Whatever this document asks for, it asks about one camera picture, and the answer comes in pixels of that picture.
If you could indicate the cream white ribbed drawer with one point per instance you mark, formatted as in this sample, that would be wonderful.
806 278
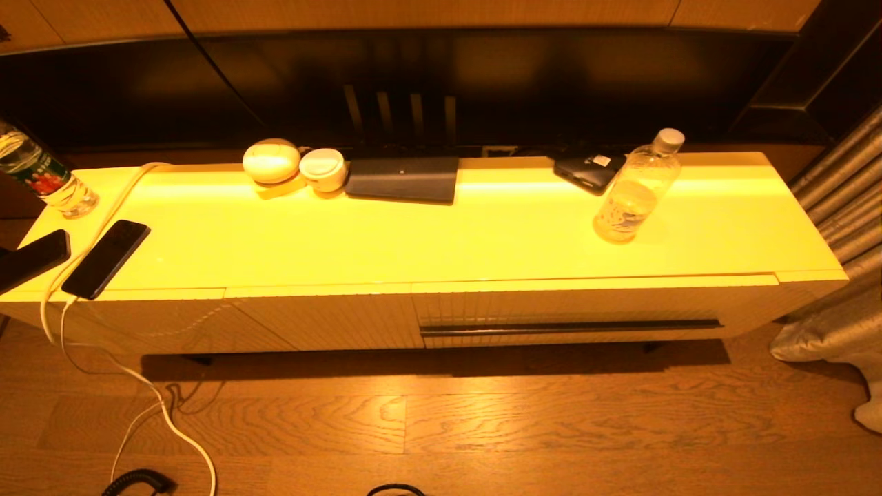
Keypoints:
551 303

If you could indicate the clear bottle with white cap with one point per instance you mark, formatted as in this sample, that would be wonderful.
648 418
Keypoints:
632 200

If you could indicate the white low tv cabinet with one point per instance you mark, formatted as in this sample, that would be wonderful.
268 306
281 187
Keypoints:
344 234

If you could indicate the dark grey router with antennas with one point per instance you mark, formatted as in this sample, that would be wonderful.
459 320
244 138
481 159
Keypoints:
403 180

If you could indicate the white round jar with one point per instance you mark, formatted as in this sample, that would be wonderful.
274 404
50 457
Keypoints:
322 169

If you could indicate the black device with white sticker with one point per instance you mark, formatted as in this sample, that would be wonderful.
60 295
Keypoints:
589 172

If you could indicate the white oval device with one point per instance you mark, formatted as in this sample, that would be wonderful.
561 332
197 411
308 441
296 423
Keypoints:
271 162

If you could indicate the black television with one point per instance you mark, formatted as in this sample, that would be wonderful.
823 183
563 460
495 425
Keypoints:
275 83

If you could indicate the black smartphone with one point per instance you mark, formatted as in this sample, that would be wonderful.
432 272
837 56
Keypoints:
31 260
103 260

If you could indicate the water bottle with colourful label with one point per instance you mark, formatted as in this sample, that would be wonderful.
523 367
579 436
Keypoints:
48 182

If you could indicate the grey pleated curtain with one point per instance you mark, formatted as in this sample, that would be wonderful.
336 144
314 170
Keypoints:
847 186

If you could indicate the wall socket plate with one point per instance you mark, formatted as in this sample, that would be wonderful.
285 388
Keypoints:
497 151

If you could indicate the dark wooden wall cabinet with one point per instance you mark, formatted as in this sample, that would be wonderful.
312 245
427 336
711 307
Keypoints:
827 69

